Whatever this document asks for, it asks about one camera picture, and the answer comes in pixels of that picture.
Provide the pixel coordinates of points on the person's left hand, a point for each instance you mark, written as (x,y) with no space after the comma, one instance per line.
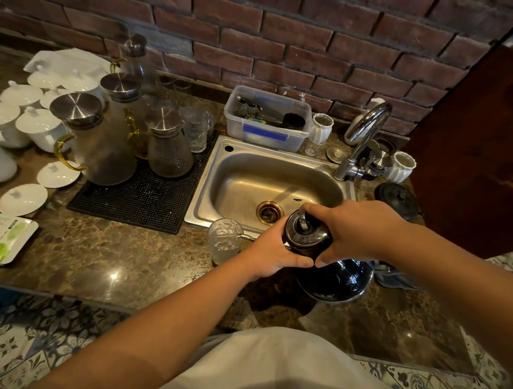
(272,256)

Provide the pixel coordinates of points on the person's right hand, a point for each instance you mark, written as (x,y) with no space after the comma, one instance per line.
(360,230)

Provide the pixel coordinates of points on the person's right thumb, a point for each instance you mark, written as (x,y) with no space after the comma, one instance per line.
(325,256)

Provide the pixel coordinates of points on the person's left thumb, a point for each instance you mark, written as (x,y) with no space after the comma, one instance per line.
(300,261)

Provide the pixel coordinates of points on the black teapot lid insert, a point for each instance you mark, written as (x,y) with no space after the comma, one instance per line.
(306,238)

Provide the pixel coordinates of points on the person's left forearm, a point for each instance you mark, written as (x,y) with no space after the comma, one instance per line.
(152,328)

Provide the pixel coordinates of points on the person's right forearm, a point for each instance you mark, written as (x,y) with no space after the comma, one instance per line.
(453,272)

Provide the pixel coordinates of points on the brass sink drain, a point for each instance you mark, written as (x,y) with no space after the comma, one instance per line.
(269,212)

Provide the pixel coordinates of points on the grey cloth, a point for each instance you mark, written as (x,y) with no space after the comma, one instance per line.
(394,276)

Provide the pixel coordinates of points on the clear glass mug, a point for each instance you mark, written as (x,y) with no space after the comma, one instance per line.
(224,240)

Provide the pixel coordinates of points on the stainless steel sink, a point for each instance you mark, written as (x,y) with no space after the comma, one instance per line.
(260,184)

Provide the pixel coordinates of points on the black pot lid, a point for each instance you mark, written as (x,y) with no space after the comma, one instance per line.
(398,200)

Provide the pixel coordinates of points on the person's white shirt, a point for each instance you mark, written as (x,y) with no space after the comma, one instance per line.
(276,360)

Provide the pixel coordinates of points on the steel teapot parts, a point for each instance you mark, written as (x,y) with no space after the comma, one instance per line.
(378,158)

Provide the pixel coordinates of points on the white ribbed cup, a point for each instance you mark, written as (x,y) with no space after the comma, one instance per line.
(400,166)
(321,128)

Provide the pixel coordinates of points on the chrome faucet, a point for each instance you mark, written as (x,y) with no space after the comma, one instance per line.
(362,136)

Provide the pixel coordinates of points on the clear plastic storage container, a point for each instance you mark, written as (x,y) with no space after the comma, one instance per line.
(260,128)

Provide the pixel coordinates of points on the black dish brush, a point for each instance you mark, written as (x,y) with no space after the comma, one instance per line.
(292,121)

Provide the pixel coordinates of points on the steel wool scrubber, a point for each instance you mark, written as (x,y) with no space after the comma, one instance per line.
(247,112)

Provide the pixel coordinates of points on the black rubber drying mat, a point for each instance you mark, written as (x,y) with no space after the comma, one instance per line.
(152,196)

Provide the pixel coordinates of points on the textured glass tumbler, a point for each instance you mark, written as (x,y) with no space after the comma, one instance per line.
(210,122)
(194,128)

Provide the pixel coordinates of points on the small glass pitcher steel lid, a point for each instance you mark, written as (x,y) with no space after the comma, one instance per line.
(168,152)

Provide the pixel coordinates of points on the clear drinking glass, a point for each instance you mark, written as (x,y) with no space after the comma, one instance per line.
(166,88)
(183,94)

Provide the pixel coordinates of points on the large glass pitcher steel lid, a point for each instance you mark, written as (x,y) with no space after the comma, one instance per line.
(100,152)

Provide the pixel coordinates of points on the white ceramic lid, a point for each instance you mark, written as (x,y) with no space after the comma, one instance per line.
(22,199)
(58,175)

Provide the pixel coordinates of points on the tall glass pitcher steel lid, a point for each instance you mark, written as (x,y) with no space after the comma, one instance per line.
(136,60)

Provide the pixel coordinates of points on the green and white packet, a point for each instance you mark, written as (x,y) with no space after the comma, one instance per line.
(14,238)

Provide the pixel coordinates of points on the group of white lidded bowls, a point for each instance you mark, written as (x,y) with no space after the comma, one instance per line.
(36,124)

